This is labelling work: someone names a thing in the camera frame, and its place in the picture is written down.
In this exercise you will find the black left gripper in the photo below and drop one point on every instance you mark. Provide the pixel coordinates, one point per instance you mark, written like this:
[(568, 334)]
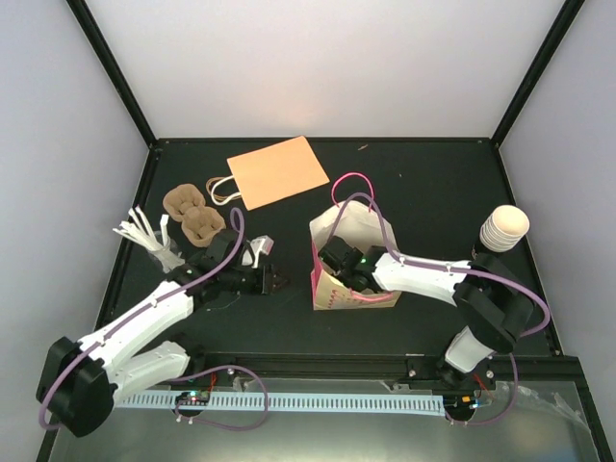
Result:
[(268, 276)]

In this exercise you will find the cream cakes paper bag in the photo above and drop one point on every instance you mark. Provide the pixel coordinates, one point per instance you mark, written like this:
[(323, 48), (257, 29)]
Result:
[(359, 226)]

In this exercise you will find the brown pulp cup carriers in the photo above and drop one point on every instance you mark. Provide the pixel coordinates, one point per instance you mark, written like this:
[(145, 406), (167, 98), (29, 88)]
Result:
[(199, 223)]

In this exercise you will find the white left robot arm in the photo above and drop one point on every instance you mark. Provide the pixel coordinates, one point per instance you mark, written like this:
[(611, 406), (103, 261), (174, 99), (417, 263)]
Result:
[(83, 381)]

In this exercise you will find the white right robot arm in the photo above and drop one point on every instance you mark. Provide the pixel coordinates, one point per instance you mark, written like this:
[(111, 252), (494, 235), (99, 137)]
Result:
[(488, 297)]

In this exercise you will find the plain brown paper bag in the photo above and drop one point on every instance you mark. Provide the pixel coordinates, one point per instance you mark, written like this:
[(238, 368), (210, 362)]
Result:
[(271, 174)]

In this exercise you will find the white straws bundle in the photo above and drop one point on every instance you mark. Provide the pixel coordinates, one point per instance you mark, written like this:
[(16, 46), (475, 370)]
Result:
[(138, 230)]

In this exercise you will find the stack of paper cups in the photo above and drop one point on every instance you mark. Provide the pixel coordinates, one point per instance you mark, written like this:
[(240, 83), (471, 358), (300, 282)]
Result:
[(502, 230)]

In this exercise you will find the light blue cable duct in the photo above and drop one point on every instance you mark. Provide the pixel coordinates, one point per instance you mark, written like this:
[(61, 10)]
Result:
[(287, 402)]

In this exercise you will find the black frame post left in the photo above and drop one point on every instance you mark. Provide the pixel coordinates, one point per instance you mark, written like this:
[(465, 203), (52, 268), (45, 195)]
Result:
[(106, 57)]

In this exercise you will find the black frame post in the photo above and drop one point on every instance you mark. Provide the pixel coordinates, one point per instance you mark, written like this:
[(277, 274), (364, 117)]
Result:
[(106, 57), (540, 62)]

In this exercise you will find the black frame post right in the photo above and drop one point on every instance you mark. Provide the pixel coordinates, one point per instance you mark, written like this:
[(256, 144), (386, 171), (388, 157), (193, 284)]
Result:
[(540, 62)]

